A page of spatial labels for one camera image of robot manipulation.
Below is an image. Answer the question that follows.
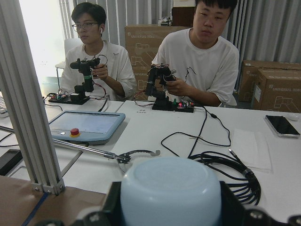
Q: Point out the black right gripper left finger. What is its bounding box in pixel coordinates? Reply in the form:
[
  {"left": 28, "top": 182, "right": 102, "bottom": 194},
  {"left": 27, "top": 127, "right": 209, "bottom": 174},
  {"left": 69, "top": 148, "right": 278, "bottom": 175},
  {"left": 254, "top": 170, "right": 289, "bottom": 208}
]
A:
[{"left": 101, "top": 181, "right": 121, "bottom": 226}]

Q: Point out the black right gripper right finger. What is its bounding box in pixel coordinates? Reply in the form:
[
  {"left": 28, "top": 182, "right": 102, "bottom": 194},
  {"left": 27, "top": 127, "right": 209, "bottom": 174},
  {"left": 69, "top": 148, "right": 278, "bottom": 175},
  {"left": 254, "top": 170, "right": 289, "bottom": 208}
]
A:
[{"left": 220, "top": 181, "right": 245, "bottom": 226}]

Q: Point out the light blue cup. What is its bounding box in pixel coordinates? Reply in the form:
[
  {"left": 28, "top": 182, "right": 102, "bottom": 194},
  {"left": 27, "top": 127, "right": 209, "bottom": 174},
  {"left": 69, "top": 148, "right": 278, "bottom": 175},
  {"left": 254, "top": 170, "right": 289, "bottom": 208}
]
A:
[{"left": 120, "top": 157, "right": 222, "bottom": 226}]

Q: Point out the teach pendant tablet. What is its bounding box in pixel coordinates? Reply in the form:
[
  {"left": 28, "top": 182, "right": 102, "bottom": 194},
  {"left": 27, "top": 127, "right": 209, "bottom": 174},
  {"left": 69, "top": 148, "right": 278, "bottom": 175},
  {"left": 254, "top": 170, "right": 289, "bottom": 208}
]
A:
[{"left": 49, "top": 110, "right": 126, "bottom": 145}]

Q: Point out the smartphone on desk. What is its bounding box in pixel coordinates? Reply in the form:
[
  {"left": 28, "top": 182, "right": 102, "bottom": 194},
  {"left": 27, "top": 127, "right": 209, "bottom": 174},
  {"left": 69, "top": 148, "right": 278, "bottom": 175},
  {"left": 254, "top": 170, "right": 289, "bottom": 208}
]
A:
[{"left": 265, "top": 115, "right": 301, "bottom": 138}]

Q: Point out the cardboard box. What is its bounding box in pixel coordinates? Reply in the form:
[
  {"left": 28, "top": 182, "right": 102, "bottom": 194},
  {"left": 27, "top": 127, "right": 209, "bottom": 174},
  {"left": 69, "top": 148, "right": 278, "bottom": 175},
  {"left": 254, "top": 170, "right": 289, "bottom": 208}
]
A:
[{"left": 251, "top": 69, "right": 301, "bottom": 113}]

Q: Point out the person with glasses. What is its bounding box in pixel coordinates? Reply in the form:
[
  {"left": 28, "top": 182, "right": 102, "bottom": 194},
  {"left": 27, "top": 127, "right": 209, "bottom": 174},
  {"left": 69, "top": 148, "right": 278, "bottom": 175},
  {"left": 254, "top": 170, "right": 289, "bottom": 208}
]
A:
[{"left": 60, "top": 2, "right": 137, "bottom": 101}]

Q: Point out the person in white t-shirt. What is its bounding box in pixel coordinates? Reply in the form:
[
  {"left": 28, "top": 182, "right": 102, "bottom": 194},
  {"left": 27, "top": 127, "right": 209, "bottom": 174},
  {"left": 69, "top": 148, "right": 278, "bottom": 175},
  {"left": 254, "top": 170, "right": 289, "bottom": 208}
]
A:
[{"left": 152, "top": 0, "right": 239, "bottom": 106}]

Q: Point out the black cable bundle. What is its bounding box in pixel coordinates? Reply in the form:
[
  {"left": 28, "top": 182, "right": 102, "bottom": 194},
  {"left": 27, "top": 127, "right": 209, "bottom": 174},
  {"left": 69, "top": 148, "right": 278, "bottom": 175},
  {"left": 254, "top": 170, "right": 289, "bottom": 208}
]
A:
[{"left": 161, "top": 105, "right": 262, "bottom": 212}]

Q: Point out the aluminium frame post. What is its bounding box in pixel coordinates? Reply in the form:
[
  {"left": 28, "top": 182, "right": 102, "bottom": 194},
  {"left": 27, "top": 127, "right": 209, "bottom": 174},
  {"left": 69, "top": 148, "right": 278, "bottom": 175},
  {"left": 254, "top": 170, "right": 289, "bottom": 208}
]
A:
[{"left": 0, "top": 0, "right": 64, "bottom": 195}]

